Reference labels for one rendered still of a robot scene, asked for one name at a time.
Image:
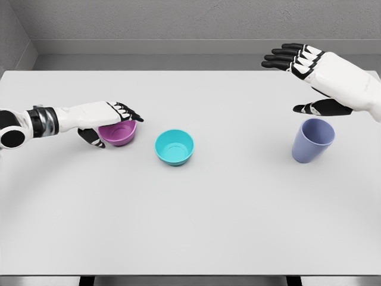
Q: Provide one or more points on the purple bowl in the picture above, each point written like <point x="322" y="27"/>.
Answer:
<point x="120" y="134"/>

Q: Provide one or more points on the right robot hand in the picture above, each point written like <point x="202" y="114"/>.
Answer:
<point x="333" y="77"/>

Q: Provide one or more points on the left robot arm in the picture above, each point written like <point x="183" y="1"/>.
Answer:
<point x="35" y="122"/>

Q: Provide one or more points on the lavender blue cup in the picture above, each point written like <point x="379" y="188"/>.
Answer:
<point x="312" y="141"/>

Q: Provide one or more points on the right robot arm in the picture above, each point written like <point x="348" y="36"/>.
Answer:
<point x="376" y="98"/>

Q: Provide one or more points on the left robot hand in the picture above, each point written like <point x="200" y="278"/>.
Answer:
<point x="98" y="113"/>

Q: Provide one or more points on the teal bowl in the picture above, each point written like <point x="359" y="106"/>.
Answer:
<point x="174" y="148"/>

